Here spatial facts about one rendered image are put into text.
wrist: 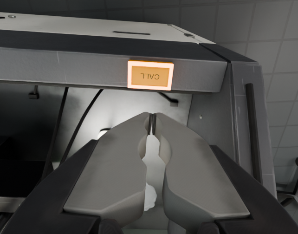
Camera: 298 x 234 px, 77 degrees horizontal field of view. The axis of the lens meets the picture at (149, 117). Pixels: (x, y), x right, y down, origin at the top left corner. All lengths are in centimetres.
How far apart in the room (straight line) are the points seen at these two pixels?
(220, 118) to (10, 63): 25
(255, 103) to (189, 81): 8
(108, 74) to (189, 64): 10
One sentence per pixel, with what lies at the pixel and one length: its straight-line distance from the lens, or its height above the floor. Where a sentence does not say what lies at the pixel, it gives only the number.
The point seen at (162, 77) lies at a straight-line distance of 22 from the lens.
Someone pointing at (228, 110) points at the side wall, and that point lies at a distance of 23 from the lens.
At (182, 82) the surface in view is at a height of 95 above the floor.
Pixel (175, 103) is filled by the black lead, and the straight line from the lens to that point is 37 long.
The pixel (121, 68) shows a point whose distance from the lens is 23.
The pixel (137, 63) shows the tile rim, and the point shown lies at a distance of 21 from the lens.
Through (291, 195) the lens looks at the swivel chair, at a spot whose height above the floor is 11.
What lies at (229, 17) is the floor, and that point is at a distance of 125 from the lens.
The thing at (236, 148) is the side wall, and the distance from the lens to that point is 22.
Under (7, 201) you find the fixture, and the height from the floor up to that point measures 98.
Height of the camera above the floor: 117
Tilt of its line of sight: 61 degrees down
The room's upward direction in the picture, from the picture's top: 179 degrees clockwise
